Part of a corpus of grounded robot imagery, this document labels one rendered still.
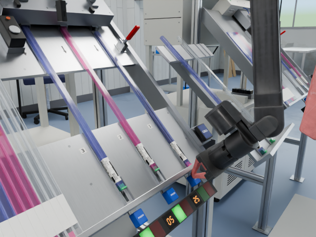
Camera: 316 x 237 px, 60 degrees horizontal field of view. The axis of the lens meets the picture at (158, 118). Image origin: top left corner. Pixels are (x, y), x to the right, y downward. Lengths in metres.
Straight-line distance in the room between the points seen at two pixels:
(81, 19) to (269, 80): 0.56
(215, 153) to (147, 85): 0.35
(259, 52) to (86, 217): 0.47
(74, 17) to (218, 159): 0.56
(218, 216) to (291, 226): 1.04
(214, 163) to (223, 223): 1.13
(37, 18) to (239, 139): 0.59
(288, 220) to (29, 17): 0.85
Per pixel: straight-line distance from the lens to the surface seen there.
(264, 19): 0.62
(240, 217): 1.85
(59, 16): 0.70
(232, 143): 0.63
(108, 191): 0.61
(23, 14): 0.80
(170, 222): 0.67
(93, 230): 0.54
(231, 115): 0.62
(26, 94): 4.26
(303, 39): 7.64
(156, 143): 0.74
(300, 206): 0.91
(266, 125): 0.59
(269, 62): 0.61
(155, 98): 0.88
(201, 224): 0.97
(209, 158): 0.67
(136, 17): 5.26
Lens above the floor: 1.07
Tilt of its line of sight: 17 degrees down
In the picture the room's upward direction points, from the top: straight up
